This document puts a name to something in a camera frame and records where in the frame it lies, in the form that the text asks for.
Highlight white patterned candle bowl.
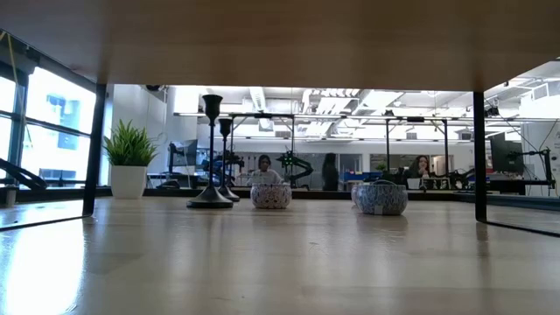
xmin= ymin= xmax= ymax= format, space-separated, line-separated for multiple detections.
xmin=249 ymin=182 xmax=293 ymax=210

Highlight black metal candlestick holder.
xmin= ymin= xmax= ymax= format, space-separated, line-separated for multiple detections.
xmin=217 ymin=117 xmax=242 ymax=203
xmin=186 ymin=94 xmax=235 ymax=210

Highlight blue patterned candle bowl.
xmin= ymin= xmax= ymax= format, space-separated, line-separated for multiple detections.
xmin=354 ymin=179 xmax=410 ymax=217

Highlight person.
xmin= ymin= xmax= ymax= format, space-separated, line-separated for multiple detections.
xmin=407 ymin=154 xmax=432 ymax=190
xmin=248 ymin=153 xmax=285 ymax=187
xmin=321 ymin=151 xmax=340 ymax=192

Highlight blue storage bins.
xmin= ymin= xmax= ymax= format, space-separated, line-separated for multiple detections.
xmin=342 ymin=171 xmax=382 ymax=182

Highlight black background monitor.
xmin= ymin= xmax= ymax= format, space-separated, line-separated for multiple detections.
xmin=168 ymin=138 xmax=199 ymax=176
xmin=488 ymin=132 xmax=525 ymax=176

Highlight wooden riser shelf black legs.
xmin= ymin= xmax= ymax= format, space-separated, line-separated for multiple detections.
xmin=0 ymin=0 xmax=560 ymax=240

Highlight green plant in white pot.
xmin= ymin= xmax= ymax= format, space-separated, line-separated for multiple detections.
xmin=102 ymin=118 xmax=159 ymax=200

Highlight small grey cylinder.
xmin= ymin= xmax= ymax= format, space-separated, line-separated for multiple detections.
xmin=3 ymin=185 xmax=19 ymax=208

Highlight black background gantry frame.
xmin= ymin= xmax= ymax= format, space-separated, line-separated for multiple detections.
xmin=227 ymin=112 xmax=297 ymax=190
xmin=384 ymin=115 xmax=451 ymax=190

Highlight black aluminium table frame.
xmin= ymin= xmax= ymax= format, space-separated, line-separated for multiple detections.
xmin=0 ymin=185 xmax=560 ymax=214

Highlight black window frame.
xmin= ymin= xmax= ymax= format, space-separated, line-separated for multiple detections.
xmin=0 ymin=29 xmax=98 ymax=190

